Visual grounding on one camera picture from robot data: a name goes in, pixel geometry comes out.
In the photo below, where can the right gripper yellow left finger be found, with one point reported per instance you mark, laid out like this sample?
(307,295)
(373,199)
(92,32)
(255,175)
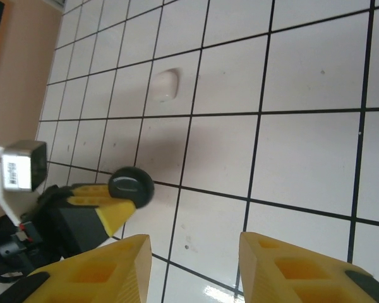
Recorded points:
(113,271)

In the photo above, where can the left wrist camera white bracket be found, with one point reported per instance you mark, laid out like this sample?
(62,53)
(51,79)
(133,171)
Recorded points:
(19,170)

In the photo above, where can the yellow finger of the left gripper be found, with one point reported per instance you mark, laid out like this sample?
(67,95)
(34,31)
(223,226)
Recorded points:
(88,194)
(113,217)

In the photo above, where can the white earbud charging case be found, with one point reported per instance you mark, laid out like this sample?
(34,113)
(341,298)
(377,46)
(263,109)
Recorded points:
(165,85)

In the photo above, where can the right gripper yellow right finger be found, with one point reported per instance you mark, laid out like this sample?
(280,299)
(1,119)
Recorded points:
(287,271)

